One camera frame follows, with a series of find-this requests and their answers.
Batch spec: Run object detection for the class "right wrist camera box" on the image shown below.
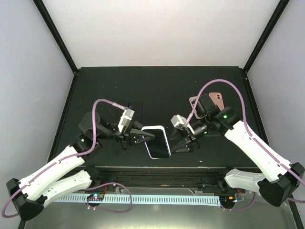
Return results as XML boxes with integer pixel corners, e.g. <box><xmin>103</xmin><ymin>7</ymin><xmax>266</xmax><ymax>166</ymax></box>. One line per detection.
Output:
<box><xmin>171</xmin><ymin>114</ymin><xmax>194</xmax><ymax>134</ymax></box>

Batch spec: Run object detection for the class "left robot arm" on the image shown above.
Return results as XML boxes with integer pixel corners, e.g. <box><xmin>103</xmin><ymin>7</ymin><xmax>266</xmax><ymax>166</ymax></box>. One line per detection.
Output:
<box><xmin>6</xmin><ymin>109</ymin><xmax>155</xmax><ymax>221</ymax></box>

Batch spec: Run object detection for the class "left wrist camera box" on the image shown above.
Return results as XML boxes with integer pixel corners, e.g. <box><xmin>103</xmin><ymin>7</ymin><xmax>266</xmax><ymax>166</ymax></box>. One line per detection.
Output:
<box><xmin>118</xmin><ymin>108</ymin><xmax>134</xmax><ymax>133</ymax></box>

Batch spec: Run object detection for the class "small circuit board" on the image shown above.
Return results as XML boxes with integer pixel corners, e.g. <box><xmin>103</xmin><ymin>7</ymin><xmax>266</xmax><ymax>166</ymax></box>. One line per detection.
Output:
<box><xmin>87</xmin><ymin>194</ymin><xmax>104</xmax><ymax>201</ymax></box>

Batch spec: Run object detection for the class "beige cased phone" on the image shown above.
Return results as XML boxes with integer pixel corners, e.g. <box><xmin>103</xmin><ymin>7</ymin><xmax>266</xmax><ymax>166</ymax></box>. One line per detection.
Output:
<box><xmin>188</xmin><ymin>95</ymin><xmax>203</xmax><ymax>119</ymax></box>

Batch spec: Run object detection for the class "lavender cased phone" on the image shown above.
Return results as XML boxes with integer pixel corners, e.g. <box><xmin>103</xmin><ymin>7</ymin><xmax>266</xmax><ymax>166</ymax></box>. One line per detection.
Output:
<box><xmin>141</xmin><ymin>125</ymin><xmax>171</xmax><ymax>159</ymax></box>

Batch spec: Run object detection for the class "right black frame post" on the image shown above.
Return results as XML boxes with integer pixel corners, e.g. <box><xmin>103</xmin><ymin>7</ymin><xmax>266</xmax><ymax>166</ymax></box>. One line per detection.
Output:
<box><xmin>243</xmin><ymin>0</ymin><xmax>290</xmax><ymax>73</ymax></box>

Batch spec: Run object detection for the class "purple loop cable at base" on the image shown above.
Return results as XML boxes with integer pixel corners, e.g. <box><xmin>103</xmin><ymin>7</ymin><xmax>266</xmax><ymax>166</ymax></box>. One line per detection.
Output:
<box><xmin>85</xmin><ymin>182</ymin><xmax>133</xmax><ymax>213</ymax></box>

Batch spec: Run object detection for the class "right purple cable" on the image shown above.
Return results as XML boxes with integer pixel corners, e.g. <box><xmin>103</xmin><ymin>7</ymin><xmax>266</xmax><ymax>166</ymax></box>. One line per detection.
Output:
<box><xmin>184</xmin><ymin>79</ymin><xmax>305</xmax><ymax>203</ymax></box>

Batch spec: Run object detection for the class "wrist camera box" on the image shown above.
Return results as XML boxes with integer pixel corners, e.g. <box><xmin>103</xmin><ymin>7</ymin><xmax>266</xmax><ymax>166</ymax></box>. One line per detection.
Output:
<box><xmin>118</xmin><ymin>108</ymin><xmax>134</xmax><ymax>133</ymax></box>
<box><xmin>171</xmin><ymin>114</ymin><xmax>194</xmax><ymax>134</ymax></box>

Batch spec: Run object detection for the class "pink phone case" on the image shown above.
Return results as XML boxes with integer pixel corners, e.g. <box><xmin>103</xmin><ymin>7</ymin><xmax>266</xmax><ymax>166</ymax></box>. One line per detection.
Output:
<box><xmin>209</xmin><ymin>92</ymin><xmax>224</xmax><ymax>110</ymax></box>

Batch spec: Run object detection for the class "left black frame post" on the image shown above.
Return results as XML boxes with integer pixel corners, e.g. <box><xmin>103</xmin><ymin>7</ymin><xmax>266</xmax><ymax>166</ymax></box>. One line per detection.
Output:
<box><xmin>33</xmin><ymin>0</ymin><xmax>78</xmax><ymax>73</ymax></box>

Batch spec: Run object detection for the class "light blue slotted cable duct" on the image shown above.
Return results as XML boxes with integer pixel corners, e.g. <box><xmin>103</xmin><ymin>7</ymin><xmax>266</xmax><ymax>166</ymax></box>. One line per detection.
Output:
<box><xmin>56</xmin><ymin>193</ymin><xmax>221</xmax><ymax>207</ymax></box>

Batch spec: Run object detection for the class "black frame post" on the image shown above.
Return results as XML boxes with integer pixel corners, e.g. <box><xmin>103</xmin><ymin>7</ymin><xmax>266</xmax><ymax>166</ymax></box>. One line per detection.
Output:
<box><xmin>33</xmin><ymin>0</ymin><xmax>78</xmax><ymax>73</ymax></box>
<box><xmin>243</xmin><ymin>0</ymin><xmax>290</xmax><ymax>73</ymax></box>

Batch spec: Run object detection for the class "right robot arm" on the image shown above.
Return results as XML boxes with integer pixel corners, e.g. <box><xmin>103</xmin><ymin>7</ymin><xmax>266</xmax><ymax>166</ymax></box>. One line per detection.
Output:
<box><xmin>171</xmin><ymin>94</ymin><xmax>305</xmax><ymax>207</ymax></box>

